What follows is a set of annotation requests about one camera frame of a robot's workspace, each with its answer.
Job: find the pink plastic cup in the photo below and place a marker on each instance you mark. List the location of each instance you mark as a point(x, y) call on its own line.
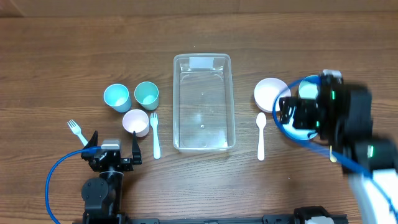
point(136, 121)

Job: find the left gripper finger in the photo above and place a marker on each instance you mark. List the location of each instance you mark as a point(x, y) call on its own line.
point(93, 141)
point(136, 152)

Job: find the blue plastic bowl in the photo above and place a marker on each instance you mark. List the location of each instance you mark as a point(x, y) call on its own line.
point(299, 134)

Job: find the pink plastic bowl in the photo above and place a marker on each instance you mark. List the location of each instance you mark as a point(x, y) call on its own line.
point(266, 91)

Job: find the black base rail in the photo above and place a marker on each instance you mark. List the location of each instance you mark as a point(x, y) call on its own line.
point(314, 214)

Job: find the pale green plastic fork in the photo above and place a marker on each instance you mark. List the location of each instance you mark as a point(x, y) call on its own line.
point(76, 130)

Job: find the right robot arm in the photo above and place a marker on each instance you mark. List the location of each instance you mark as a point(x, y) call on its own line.
point(338, 124)

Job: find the green plastic bowl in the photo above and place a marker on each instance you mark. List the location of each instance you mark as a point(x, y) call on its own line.
point(307, 89)

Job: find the clear plastic container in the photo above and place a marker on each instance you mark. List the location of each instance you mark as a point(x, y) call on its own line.
point(203, 103)

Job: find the light blue plastic fork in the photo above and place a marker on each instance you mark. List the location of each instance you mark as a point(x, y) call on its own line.
point(154, 122)

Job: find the yellow plastic fork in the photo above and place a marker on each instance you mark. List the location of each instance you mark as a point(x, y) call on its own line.
point(333, 159)

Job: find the blue plastic cup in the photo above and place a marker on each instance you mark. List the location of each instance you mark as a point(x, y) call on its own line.
point(117, 96)

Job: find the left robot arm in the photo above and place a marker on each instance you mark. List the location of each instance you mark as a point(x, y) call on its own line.
point(102, 195)

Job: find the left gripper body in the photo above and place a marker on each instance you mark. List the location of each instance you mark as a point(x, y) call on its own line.
point(127, 165)

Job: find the green plastic cup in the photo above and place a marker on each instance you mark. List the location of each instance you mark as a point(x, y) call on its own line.
point(147, 95)

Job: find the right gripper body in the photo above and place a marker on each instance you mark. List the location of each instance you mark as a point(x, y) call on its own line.
point(307, 117)

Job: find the pink plastic spoon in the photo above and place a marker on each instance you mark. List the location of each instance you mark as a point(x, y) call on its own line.
point(261, 123)

